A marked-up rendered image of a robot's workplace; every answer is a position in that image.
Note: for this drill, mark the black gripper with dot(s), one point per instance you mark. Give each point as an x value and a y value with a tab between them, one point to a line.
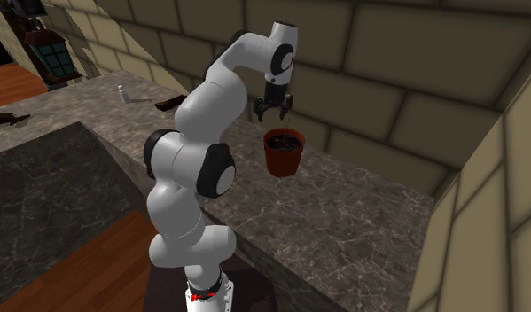
274	94

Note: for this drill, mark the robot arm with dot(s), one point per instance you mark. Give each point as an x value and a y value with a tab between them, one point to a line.
191	173

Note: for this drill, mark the terracotta flower pot with soil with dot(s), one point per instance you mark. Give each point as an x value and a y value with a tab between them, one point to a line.
283	151

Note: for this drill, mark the dark brown flat utensil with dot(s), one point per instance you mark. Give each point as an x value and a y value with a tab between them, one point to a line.
170	103

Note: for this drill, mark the small white shaker bottle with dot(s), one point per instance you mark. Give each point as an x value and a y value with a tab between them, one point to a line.
123	94

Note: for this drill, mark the dark robot stand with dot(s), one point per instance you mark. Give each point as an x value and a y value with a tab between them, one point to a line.
165	289

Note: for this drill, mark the dark lantern with teal glass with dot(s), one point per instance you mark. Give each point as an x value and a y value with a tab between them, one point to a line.
51	54

